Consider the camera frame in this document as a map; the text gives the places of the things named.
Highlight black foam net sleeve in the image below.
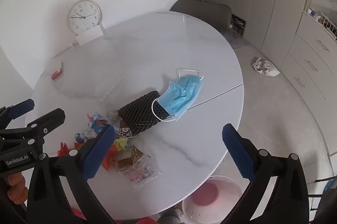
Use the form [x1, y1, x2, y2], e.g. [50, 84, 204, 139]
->
[116, 90, 171, 136]

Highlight gold snack packet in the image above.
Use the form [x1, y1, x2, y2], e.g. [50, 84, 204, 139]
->
[111, 145, 144, 168]

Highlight floor mat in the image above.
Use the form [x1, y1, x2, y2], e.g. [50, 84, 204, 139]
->
[222, 29, 249, 50]

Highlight tall beige wardrobe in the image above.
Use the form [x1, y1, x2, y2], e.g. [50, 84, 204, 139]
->
[245, 0, 310, 69]

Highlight orange wrapper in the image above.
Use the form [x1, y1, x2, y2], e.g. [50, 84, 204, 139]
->
[101, 146, 119, 170]

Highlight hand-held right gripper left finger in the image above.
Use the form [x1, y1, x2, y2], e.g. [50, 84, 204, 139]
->
[26, 124, 116, 224]

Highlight black metal stand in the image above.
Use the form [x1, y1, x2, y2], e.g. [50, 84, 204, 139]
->
[308, 178, 337, 211]

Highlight yellow wrapper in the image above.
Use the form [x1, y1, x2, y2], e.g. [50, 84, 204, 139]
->
[113, 138, 131, 152]

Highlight clear printed plastic packet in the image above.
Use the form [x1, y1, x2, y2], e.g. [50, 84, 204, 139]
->
[117, 163, 162, 191]

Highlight clear plastic packaging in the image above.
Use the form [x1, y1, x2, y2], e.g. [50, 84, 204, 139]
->
[93, 72, 127, 102]

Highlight grey paper ball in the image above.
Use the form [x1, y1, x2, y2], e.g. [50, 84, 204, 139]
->
[107, 109, 121, 120]

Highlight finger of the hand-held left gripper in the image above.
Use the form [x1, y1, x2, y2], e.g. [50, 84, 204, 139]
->
[0, 108, 66, 147]
[0, 99, 35, 131]

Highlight blue face mask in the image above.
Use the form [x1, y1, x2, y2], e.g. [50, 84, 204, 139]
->
[152, 68, 205, 123]

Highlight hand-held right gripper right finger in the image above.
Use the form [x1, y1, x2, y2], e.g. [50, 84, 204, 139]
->
[222, 123, 310, 224]

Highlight red wrapper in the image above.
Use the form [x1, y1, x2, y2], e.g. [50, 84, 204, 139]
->
[57, 142, 82, 157]

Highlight person's left hand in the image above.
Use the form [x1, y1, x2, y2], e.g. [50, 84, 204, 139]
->
[6, 172, 29, 205]

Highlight grey chair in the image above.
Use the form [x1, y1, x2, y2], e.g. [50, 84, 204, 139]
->
[169, 0, 233, 33]

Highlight blue printed wrapper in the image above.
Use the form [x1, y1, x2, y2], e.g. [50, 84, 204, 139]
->
[87, 113, 116, 135]

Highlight white folded card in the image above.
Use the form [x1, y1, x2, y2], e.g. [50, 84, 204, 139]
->
[75, 24, 104, 46]

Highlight shoes in cabinet opening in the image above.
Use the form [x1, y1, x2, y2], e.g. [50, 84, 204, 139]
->
[230, 14, 246, 31]

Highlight translucent pink trash bin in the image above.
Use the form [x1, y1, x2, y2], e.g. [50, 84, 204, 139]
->
[182, 175, 244, 223]

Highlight beige drawer cabinet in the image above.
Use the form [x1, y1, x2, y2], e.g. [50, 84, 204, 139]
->
[279, 13, 337, 119]

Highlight white plastic bag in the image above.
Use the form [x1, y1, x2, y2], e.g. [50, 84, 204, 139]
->
[250, 57, 281, 77]

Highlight white wire rack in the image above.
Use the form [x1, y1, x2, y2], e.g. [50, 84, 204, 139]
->
[317, 13, 337, 38]

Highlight round white wall clock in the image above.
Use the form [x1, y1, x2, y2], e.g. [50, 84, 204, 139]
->
[67, 0, 101, 35]

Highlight red and white small box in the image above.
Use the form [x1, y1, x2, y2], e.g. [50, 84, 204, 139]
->
[51, 62, 64, 80]

